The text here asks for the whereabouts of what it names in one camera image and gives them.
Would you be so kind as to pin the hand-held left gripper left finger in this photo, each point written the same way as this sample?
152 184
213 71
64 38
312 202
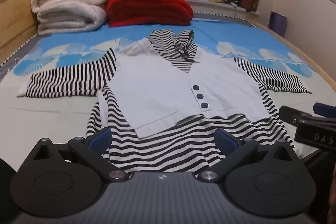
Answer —
101 138

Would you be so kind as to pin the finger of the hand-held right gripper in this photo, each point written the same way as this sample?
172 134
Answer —
325 108
291 113

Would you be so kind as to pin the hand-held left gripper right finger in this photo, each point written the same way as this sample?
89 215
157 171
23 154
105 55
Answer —
225 140

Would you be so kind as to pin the striped and white small garment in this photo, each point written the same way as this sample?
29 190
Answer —
157 87

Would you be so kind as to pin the blue white patterned bed sheet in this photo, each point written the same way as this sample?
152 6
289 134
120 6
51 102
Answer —
57 116

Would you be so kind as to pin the purple bag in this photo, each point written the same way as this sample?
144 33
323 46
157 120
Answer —
278 23

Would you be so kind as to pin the fluffy cream folded blanket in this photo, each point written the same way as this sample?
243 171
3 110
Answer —
71 16

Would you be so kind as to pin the white window sill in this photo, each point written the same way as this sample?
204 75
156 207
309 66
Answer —
199 5

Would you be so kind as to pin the red folded blanket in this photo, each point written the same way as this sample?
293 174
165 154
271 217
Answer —
147 6

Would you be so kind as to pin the wooden headboard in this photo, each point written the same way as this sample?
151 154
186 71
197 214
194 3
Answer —
15 16

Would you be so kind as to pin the wooden bed frame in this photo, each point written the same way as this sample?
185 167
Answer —
294 48

